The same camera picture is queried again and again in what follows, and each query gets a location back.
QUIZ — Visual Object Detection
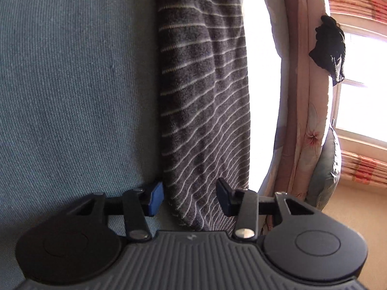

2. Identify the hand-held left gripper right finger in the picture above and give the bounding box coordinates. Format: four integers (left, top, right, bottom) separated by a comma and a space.
216, 178, 321, 239

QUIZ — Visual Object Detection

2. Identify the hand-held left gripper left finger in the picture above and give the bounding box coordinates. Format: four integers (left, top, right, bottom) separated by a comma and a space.
72, 182, 165, 242

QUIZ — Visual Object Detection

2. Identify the grey striped sweater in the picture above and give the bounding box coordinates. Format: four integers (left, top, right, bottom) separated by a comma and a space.
156, 0, 251, 232

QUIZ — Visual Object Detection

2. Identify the plump teal floral pillow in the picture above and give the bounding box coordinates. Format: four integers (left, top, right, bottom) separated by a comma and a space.
305, 125, 343, 212

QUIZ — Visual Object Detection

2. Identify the pink floral folded quilt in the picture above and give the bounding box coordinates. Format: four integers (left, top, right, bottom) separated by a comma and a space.
260, 0, 342, 227

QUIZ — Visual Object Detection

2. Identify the pink patterned curtain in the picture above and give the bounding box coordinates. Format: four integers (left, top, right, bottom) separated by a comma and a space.
327, 0, 387, 22
340, 149, 387, 185

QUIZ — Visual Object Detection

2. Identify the window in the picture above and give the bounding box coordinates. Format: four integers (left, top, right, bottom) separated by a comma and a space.
333, 21, 387, 148

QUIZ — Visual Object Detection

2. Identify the black garment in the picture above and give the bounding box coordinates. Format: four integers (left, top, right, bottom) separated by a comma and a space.
308, 15, 346, 87

